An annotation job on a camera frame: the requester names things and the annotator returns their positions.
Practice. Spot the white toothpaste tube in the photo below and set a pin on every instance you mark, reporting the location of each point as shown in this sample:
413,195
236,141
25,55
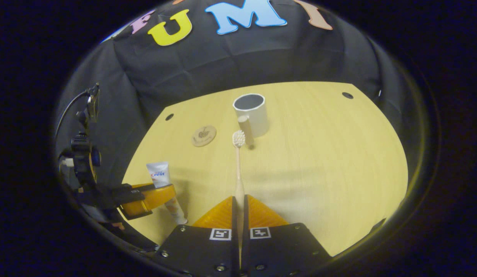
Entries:
159,175

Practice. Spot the wooden desktop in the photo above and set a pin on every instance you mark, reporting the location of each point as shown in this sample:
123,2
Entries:
319,161

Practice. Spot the black backdrop cloth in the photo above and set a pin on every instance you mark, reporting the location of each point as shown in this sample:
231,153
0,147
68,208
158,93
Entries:
230,57

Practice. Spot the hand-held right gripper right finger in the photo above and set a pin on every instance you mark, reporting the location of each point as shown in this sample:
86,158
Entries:
280,250

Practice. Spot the beige toothbrush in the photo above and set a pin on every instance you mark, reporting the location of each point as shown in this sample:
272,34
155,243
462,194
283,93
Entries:
238,181

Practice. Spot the round cork coaster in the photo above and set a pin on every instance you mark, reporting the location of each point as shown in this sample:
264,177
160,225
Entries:
204,135

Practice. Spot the white cup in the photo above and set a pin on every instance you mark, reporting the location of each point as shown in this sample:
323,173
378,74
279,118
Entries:
255,117

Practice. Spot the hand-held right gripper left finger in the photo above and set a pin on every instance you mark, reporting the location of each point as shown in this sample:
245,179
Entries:
201,250

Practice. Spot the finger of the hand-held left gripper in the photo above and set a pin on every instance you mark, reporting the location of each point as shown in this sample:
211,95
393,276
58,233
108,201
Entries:
157,196

